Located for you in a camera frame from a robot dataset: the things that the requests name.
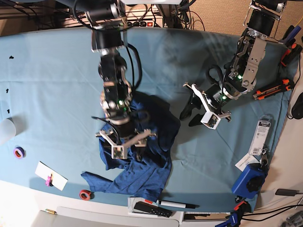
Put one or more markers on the dark blue t-shirt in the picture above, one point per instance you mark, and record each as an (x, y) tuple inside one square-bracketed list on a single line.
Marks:
[(146, 178)]

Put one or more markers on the clear blister package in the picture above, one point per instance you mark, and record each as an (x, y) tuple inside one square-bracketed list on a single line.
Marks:
[(260, 135)]

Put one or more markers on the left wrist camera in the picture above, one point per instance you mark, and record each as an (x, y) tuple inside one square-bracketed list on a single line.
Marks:
[(210, 120)]

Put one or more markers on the black small device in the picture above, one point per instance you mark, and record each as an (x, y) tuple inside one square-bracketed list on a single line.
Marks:
[(286, 192)]

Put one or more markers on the light blue table cloth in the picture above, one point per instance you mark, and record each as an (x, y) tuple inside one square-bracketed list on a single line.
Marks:
[(50, 88)]

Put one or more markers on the black remote control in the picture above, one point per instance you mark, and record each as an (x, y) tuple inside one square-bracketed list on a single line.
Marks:
[(148, 208)]

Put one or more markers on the orange black utility knife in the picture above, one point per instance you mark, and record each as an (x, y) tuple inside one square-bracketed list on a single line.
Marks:
[(278, 86)]

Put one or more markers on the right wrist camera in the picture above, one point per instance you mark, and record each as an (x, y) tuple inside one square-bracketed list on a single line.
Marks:
[(118, 152)]

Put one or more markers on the red tape roll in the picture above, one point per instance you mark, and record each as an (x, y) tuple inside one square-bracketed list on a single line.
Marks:
[(85, 195)]

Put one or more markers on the orange black clamp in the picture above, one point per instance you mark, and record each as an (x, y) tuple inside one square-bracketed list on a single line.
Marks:
[(293, 51)]

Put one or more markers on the white plastic cup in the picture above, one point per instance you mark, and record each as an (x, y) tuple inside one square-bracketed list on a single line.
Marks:
[(7, 130)]

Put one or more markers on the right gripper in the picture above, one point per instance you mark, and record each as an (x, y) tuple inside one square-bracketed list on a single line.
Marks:
[(126, 135)]

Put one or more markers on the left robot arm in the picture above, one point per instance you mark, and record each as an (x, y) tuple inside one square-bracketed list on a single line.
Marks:
[(238, 76)]

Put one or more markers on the blue clamp bottom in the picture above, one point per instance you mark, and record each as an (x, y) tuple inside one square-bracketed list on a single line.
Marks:
[(234, 220)]

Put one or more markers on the pink small toy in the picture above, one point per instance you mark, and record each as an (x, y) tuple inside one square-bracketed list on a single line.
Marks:
[(48, 182)]

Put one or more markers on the white power strip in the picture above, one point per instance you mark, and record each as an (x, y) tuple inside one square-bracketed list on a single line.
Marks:
[(151, 19)]

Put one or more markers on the white card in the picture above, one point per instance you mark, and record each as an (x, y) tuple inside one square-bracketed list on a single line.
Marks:
[(43, 171)]

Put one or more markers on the purple tape roll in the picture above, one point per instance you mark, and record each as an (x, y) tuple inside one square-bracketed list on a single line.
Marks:
[(19, 152)]

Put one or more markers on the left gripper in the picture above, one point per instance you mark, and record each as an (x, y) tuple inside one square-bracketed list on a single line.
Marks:
[(211, 100)]

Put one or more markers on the blue box with knob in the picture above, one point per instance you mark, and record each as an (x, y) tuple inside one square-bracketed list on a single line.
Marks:
[(250, 181)]

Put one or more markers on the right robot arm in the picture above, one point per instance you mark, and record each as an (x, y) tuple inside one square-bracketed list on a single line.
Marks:
[(107, 20)]

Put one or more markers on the white black marker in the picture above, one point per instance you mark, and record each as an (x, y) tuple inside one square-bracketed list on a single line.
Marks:
[(177, 204)]

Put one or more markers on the orange clamp bottom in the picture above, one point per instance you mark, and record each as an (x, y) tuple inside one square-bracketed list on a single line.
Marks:
[(243, 206)]

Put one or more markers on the blue clamp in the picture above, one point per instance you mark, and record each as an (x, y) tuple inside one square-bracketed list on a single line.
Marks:
[(290, 34), (234, 220)]

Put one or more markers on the white paper label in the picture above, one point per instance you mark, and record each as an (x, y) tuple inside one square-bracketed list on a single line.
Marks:
[(246, 160)]

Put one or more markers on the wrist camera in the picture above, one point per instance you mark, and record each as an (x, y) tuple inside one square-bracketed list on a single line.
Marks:
[(210, 120), (118, 152)]

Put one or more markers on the blue clamp top right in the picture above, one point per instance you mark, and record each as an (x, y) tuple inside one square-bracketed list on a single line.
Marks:
[(290, 34)]

